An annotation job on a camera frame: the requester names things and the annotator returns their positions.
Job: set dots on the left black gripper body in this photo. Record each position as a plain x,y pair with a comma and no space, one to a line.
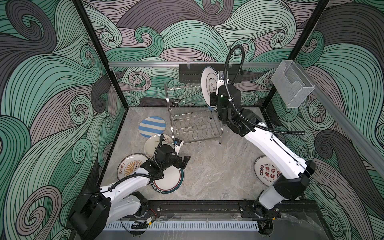
175,162

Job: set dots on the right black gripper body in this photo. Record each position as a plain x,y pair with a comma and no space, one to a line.
220,101

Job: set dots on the white plate cloud emblem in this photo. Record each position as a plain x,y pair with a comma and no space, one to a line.
208,84

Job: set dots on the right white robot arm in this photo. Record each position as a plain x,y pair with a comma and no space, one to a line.
295,171

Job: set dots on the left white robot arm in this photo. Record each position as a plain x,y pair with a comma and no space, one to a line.
98,207

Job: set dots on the white plate black squiggle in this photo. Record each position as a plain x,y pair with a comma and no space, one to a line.
152,143

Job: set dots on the green rimmed white plate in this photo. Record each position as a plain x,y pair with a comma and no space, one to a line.
173,179

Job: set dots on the blue striped plate far left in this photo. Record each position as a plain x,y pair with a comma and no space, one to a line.
151,126

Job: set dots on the orange sun plate left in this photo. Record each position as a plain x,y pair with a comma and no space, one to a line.
130,164

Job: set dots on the white plate red characters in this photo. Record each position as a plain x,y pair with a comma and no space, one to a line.
266,171

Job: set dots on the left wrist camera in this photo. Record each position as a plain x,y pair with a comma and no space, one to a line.
177,145

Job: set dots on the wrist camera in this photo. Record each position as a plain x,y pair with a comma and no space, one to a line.
221,79
177,145

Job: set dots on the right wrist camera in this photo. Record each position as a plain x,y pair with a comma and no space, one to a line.
221,79

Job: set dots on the steel wire dish rack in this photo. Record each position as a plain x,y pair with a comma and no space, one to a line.
192,119

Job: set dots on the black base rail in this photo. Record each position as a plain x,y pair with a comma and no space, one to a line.
231,206

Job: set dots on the black perforated wall shelf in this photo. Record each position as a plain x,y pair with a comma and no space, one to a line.
193,73

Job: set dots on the clear acrylic wall box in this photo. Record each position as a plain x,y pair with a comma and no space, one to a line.
292,83

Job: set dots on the white slotted cable duct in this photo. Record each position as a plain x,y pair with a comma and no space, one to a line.
248,226

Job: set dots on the aluminium wall rail back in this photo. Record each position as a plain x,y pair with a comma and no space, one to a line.
152,64

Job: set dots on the aluminium wall rail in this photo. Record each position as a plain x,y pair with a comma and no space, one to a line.
355,111
152,64

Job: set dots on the aluminium wall rail right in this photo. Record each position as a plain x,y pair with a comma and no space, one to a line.
355,111

